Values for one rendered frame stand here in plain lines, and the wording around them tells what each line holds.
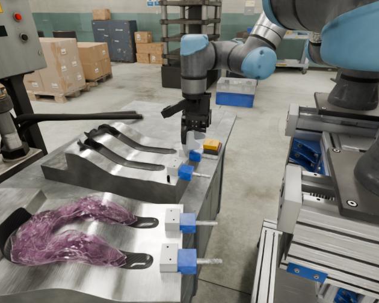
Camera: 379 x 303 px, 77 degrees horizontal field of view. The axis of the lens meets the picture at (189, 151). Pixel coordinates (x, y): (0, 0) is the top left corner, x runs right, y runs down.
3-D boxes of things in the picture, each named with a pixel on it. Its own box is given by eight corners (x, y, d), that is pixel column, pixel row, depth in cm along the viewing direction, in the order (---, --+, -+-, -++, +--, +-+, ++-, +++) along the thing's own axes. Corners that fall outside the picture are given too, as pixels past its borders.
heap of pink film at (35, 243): (139, 211, 64) (136, 189, 60) (123, 275, 48) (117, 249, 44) (42, 211, 64) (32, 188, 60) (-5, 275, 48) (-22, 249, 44)
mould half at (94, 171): (198, 163, 94) (199, 133, 87) (175, 208, 73) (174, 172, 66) (91, 145, 107) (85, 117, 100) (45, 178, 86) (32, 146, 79)
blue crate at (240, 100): (254, 100, 412) (255, 88, 401) (252, 108, 378) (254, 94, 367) (219, 97, 428) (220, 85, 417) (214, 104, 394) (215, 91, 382)
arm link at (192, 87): (177, 79, 67) (186, 73, 74) (177, 95, 70) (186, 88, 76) (203, 81, 65) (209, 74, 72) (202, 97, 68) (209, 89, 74)
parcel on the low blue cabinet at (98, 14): (112, 20, 695) (110, 8, 681) (105, 20, 668) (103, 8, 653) (99, 19, 706) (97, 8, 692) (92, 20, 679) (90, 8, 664)
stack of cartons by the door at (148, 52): (167, 62, 718) (165, 32, 676) (163, 64, 691) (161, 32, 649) (141, 61, 740) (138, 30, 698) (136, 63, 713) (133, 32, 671)
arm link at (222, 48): (254, 71, 69) (221, 75, 65) (231, 65, 77) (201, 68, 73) (257, 41, 65) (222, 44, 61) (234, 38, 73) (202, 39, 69)
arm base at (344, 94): (370, 98, 89) (381, 71, 84) (382, 112, 77) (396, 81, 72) (325, 94, 93) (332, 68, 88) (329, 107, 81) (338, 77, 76)
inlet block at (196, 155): (218, 161, 84) (219, 148, 81) (215, 169, 80) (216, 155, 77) (183, 155, 87) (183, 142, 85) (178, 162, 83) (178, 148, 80)
